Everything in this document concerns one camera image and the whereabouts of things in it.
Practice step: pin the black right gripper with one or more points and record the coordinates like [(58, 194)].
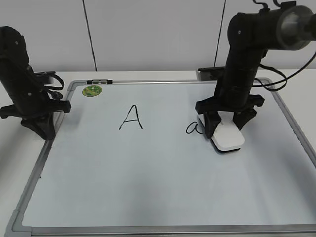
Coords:
[(232, 94)]

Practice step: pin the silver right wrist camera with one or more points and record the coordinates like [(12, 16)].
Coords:
[(210, 73)]

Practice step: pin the black marker clip on frame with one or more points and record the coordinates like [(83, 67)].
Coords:
[(99, 81)]

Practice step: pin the white whiteboard eraser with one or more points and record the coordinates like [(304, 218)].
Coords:
[(227, 137)]

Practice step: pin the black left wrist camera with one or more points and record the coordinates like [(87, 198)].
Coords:
[(45, 77)]

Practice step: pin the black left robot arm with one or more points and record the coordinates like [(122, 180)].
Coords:
[(13, 52)]

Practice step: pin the round green magnet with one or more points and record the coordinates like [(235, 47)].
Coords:
[(91, 91)]

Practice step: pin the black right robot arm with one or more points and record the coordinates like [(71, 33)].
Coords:
[(250, 36)]

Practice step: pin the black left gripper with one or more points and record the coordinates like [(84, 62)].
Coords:
[(33, 101)]

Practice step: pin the white board with grey frame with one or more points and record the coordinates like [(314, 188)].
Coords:
[(133, 161)]

